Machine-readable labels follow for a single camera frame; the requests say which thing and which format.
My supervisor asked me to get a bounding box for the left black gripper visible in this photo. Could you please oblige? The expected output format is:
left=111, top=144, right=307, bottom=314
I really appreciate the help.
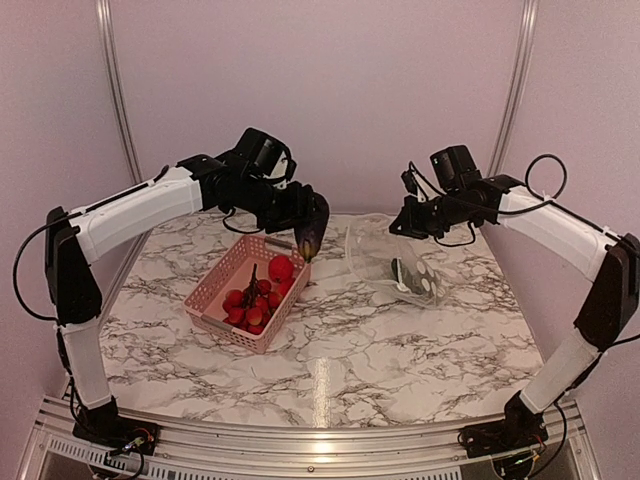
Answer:
left=236, top=173, right=324, bottom=233

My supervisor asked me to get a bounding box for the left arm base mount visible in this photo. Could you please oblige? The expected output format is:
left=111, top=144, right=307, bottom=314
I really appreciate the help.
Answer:
left=73, top=414, right=160, bottom=455

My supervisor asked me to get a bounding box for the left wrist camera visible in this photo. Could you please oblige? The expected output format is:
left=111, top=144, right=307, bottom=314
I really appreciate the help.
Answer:
left=267, top=155, right=295, bottom=190

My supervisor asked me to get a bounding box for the aluminium corner post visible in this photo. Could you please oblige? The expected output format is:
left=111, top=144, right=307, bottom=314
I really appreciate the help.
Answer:
left=96, top=0, right=142, bottom=183
left=488, top=0, right=539, bottom=175

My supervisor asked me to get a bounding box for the left aluminium corner post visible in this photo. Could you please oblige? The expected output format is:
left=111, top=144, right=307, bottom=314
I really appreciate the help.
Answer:
left=96, top=0, right=142, bottom=183

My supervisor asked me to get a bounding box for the red cherry bunch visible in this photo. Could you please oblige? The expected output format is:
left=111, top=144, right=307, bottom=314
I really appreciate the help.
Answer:
left=222, top=264, right=283, bottom=336

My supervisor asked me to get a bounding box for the aluminium front frame rail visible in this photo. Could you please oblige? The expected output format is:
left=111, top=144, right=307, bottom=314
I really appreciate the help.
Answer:
left=19, top=394, right=601, bottom=480

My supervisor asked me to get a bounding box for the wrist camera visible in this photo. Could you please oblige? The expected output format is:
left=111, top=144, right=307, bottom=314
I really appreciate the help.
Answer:
left=401, top=167, right=428, bottom=203
left=267, top=155, right=295, bottom=190

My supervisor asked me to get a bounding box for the right aluminium corner post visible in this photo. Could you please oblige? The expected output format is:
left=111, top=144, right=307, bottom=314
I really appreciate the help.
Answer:
left=488, top=0, right=539, bottom=175

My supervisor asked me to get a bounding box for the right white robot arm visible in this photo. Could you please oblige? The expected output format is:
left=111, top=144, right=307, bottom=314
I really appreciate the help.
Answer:
left=389, top=145, right=639, bottom=448

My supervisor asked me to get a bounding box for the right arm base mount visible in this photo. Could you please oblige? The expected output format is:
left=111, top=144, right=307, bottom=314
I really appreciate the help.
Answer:
left=457, top=420, right=549, bottom=458

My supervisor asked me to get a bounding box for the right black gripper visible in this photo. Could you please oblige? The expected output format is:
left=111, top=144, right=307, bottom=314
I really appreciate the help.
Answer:
left=388, top=188, right=477, bottom=239

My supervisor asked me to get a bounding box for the red toy ball fruit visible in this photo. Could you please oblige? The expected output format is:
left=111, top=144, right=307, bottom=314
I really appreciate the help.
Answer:
left=268, top=255, right=295, bottom=283

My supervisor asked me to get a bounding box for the purple toy eggplant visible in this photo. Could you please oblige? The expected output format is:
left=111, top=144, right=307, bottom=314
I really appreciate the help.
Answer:
left=294, top=193, right=330, bottom=263

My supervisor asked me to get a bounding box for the green toy pepper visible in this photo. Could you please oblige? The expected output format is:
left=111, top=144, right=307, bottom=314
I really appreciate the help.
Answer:
left=397, top=271, right=441, bottom=298

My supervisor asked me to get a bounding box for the clear zip top bag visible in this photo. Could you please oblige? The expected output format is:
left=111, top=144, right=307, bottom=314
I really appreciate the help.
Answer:
left=345, top=214, right=447, bottom=308

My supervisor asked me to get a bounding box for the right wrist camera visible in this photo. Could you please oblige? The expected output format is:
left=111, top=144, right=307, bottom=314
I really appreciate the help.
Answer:
left=401, top=167, right=428, bottom=203

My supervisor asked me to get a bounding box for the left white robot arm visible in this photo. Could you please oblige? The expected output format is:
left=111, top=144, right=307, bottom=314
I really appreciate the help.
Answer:
left=45, top=128, right=329, bottom=445

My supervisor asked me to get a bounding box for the pink perforated plastic basket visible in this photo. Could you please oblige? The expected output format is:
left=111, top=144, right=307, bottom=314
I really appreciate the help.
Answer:
left=183, top=235, right=311, bottom=354

